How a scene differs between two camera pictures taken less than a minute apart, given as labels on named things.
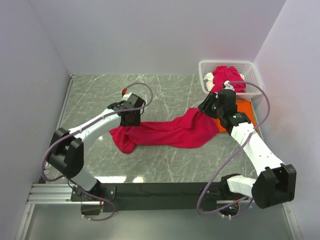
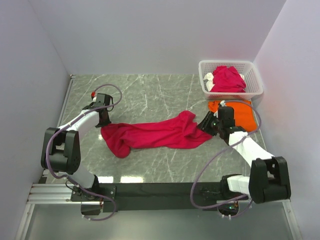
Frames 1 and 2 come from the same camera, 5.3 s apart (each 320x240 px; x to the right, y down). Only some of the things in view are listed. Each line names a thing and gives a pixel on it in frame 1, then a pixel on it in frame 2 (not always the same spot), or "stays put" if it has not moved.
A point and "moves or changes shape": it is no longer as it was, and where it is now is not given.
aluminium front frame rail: x=50 y=194 stays put
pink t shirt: x=188 y=127 moves or changes shape
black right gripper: x=205 y=106 to x=204 y=125
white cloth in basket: x=209 y=82 stays put
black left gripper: x=137 y=121 to x=104 y=123
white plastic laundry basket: x=247 y=68 stays put
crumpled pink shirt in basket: x=230 y=74 stays put
